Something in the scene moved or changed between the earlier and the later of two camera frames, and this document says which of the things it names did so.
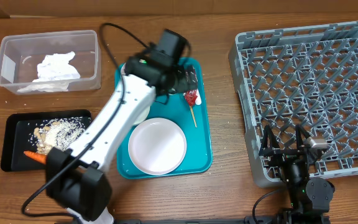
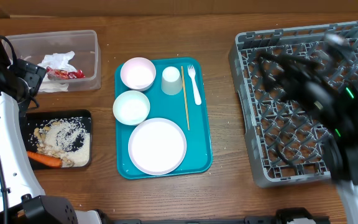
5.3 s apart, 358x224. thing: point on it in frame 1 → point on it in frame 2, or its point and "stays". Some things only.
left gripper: x=182 y=81 → x=32 y=74
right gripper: x=281 y=154 → x=296 y=71
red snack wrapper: x=191 y=96 → x=58 y=74
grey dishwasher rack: x=323 y=77 stays
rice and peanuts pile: x=56 y=132 stays
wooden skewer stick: x=192 y=115 → x=184 y=95
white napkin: x=54 y=71 stays
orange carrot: x=41 y=158 stays
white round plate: x=157 y=146 stays
